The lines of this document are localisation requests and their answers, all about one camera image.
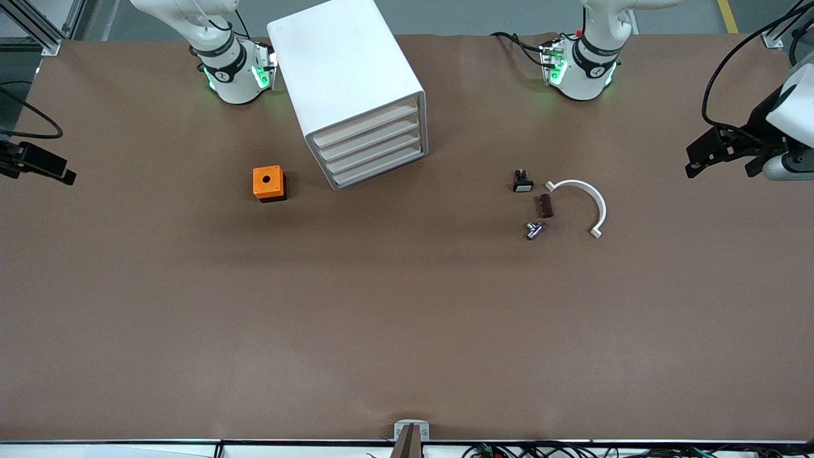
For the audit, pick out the grey metal edge bracket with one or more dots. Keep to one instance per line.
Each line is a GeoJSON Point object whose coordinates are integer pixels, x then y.
{"type": "Point", "coordinates": [400, 432]}

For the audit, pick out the aluminium frame profile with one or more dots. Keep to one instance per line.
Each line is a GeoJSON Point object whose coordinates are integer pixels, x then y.
{"type": "Point", "coordinates": [38, 28]}
{"type": "Point", "coordinates": [772, 39]}

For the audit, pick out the white table edge rail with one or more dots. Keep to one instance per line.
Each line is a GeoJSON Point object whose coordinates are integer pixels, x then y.
{"type": "Point", "coordinates": [127, 450]}

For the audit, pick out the brown camera mast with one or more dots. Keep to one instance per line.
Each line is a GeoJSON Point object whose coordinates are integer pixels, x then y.
{"type": "Point", "coordinates": [408, 446]}

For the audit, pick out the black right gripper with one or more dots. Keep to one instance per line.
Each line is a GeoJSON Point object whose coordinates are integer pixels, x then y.
{"type": "Point", "coordinates": [25, 158]}

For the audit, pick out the silver metal fitting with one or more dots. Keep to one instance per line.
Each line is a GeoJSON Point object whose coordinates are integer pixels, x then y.
{"type": "Point", "coordinates": [535, 230]}

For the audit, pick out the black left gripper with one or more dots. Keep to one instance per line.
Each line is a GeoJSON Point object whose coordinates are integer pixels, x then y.
{"type": "Point", "coordinates": [758, 121]}

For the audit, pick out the black switch white face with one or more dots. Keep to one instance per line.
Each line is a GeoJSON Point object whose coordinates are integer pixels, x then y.
{"type": "Point", "coordinates": [523, 186]}

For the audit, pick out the brown terminal block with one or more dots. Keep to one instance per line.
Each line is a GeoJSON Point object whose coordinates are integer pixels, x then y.
{"type": "Point", "coordinates": [545, 206]}

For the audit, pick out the controller box green light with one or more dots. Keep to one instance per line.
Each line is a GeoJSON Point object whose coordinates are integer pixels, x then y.
{"type": "Point", "coordinates": [553, 63]}
{"type": "Point", "coordinates": [264, 70]}

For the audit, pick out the orange box with hole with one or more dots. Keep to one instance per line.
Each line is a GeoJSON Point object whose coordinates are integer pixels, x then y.
{"type": "Point", "coordinates": [261, 187]}

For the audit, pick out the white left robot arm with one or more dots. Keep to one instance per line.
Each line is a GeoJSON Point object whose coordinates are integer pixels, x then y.
{"type": "Point", "coordinates": [585, 70]}

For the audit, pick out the white curved plastic clamp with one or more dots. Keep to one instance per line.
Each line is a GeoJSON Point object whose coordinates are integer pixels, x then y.
{"type": "Point", "coordinates": [594, 197]}

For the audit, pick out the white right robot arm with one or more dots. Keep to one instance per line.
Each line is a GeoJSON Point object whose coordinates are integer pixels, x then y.
{"type": "Point", "coordinates": [222, 70]}

